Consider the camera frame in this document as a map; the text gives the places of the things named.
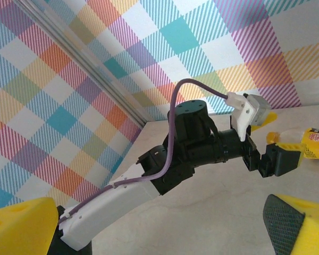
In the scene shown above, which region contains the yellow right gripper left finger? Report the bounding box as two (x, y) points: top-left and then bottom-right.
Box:
(0, 196), (58, 255)

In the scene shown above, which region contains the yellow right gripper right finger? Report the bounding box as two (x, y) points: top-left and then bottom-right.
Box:
(263, 193), (319, 255)

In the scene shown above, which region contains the orange juice bottle yellow label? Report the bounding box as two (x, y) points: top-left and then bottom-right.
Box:
(266, 127), (319, 162)

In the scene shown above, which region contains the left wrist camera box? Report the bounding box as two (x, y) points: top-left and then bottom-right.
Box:
(226, 91), (272, 141)

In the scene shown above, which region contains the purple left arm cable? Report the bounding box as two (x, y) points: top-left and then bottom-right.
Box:
(58, 79), (229, 222)

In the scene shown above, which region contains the aluminium corner post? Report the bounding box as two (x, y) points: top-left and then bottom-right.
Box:
(17, 0), (149, 130)

